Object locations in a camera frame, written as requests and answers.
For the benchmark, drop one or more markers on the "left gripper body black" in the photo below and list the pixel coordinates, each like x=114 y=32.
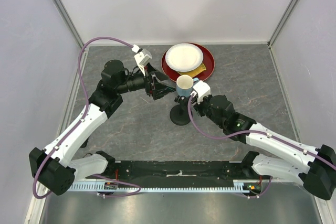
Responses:
x=151 y=90

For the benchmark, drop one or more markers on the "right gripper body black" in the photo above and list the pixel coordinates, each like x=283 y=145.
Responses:
x=203 y=108

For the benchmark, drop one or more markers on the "black phone stand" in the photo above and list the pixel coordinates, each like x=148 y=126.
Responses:
x=179 y=113

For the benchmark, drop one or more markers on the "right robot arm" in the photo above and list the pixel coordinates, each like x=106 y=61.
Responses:
x=309 y=166

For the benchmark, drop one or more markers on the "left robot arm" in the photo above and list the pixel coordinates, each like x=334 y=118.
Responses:
x=54 y=166

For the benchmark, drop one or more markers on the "light blue mug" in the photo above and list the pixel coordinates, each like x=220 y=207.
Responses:
x=184 y=85

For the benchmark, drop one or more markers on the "yellow sponge cloth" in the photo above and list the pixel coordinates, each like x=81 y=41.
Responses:
x=192 y=73

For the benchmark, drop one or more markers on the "red round tray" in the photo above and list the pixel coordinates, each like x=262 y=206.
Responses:
x=208 y=61

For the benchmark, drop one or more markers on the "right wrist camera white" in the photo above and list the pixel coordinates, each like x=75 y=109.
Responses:
x=200 y=90

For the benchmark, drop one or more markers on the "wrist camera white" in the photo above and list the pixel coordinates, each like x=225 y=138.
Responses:
x=142 y=58
x=200 y=90

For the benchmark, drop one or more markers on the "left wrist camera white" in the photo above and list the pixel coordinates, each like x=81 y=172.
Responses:
x=142 y=58

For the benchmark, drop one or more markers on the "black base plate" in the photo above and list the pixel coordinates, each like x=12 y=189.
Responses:
x=134 y=171

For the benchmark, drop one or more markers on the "light blue cable duct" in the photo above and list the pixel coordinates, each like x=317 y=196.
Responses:
x=167 y=185

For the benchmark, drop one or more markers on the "aluminium frame post left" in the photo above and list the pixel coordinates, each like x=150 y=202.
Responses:
x=68 y=21

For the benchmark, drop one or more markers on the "aluminium frame post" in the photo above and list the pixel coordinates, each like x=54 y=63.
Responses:
x=282 y=22
x=68 y=21

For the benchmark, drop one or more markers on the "aluminium frame post right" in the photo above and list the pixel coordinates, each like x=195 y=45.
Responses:
x=282 y=22

